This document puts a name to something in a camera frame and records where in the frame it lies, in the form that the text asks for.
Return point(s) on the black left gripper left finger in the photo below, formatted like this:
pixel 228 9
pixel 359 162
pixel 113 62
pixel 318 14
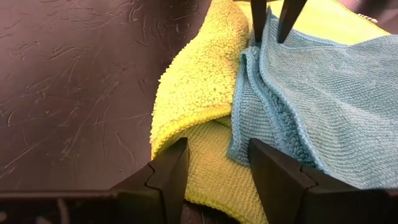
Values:
pixel 140 205

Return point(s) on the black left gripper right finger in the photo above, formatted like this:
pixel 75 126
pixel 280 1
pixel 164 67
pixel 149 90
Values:
pixel 295 199

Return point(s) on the blue microfiber towel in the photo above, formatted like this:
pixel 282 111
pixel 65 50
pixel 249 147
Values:
pixel 326 93

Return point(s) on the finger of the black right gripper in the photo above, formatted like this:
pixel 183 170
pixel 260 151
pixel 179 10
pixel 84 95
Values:
pixel 258 18
pixel 289 18

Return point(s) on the yellow-green microfiber towel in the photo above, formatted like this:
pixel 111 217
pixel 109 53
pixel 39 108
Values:
pixel 202 77

